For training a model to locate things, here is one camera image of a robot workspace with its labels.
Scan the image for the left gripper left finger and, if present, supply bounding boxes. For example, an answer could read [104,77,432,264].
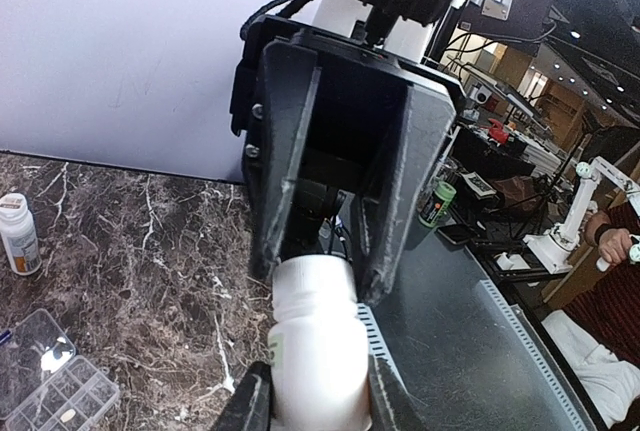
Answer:
[212,361,272,431]

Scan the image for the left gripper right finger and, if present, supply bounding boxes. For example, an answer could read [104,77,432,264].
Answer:
[368,355,425,431]

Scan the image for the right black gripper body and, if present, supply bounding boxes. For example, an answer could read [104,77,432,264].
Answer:
[229,14,466,252]

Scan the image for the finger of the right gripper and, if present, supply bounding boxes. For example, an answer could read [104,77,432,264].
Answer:
[352,82,456,304]
[247,41,320,279]

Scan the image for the small white vial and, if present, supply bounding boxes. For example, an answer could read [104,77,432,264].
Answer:
[268,255,372,430]

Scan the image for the clear plastic pill organizer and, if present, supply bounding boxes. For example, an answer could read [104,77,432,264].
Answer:
[1,309,120,431]

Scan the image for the white pill bottle orange label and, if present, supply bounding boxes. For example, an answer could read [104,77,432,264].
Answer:
[1,193,42,276]

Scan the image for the small pill in organizer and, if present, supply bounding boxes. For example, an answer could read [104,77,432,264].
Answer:
[60,409,76,423]

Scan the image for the person's hand in background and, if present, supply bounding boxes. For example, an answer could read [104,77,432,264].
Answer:
[584,211,633,267]

